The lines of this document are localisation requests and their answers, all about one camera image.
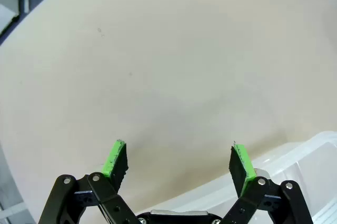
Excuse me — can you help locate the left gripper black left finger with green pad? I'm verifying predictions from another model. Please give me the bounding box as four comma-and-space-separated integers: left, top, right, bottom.
38, 139, 137, 224

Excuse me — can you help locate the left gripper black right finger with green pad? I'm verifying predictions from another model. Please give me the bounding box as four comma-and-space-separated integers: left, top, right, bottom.
221, 141, 314, 224

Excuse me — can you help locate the translucent plastic bin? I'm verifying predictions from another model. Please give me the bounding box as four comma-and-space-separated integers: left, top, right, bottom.
135, 131, 337, 224

